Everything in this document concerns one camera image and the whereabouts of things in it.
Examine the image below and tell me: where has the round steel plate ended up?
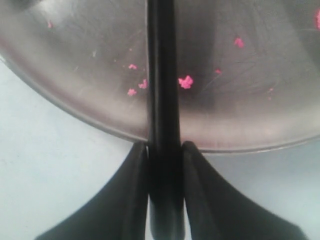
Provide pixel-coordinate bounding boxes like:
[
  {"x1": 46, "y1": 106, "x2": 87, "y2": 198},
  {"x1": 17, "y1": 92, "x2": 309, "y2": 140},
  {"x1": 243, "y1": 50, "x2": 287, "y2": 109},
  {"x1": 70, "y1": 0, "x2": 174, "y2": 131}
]
[{"x1": 0, "y1": 0, "x2": 320, "y2": 153}]

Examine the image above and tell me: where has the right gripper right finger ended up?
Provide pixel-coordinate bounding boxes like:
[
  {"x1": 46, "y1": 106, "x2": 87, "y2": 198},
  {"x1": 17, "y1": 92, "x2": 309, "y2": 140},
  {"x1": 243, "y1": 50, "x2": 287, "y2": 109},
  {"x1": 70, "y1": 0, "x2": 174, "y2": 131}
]
[{"x1": 182, "y1": 141, "x2": 307, "y2": 240}]

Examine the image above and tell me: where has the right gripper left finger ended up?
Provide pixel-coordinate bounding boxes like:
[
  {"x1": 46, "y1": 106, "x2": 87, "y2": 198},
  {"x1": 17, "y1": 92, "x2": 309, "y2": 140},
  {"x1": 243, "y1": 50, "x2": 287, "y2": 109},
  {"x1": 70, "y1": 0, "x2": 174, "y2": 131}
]
[{"x1": 37, "y1": 142, "x2": 148, "y2": 240}]

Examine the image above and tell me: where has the black knife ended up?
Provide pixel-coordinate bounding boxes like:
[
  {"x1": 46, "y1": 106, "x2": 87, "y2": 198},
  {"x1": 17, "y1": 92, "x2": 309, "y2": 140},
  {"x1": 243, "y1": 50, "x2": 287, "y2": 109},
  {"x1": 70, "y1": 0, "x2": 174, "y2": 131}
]
[{"x1": 146, "y1": 0, "x2": 185, "y2": 240}]

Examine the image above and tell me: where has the pink crumb cluster right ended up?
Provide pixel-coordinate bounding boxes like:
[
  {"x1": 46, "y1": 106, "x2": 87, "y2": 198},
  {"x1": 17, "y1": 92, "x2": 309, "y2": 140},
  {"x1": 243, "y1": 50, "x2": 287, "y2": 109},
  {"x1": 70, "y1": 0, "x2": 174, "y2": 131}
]
[{"x1": 178, "y1": 75, "x2": 194, "y2": 89}]

